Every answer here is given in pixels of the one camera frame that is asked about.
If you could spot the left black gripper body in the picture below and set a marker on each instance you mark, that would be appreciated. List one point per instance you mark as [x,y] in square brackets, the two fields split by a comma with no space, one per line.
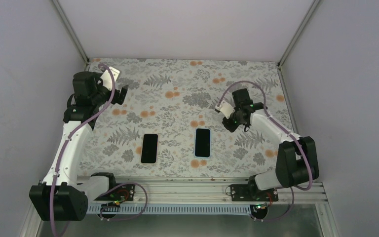
[97,98]

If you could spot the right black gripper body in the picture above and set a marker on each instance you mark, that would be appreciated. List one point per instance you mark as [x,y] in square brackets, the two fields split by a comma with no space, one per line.
[243,122]

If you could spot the black phone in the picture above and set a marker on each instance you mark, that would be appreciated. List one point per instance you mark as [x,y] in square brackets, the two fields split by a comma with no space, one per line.
[202,145]
[149,149]

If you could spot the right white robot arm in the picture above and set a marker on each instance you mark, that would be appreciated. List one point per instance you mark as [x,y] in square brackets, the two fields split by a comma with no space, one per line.
[296,156]

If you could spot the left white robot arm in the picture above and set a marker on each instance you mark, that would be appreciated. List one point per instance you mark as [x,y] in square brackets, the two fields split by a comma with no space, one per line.
[59,197]

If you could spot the black phone in white case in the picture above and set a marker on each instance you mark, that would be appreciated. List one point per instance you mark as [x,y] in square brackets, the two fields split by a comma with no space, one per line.
[149,149]

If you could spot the floral patterned table mat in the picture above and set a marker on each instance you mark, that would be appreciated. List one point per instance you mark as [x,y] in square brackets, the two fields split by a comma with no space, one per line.
[172,98]

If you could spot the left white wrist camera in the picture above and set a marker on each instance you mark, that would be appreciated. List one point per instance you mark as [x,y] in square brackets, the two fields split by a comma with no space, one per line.
[107,79]

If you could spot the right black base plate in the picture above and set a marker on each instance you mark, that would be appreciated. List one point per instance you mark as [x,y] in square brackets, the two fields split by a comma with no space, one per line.
[244,192]

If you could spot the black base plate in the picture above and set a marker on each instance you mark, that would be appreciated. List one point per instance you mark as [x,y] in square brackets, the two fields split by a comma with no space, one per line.
[121,194]
[244,192]

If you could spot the aluminium mounting rail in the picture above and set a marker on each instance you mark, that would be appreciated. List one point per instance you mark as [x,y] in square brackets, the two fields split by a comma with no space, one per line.
[161,190]

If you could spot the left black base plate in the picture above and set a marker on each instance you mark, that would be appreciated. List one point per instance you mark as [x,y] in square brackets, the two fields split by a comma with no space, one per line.
[121,194]

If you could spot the white slotted cable duct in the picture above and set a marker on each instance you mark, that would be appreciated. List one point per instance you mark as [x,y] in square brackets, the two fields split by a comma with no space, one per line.
[200,209]

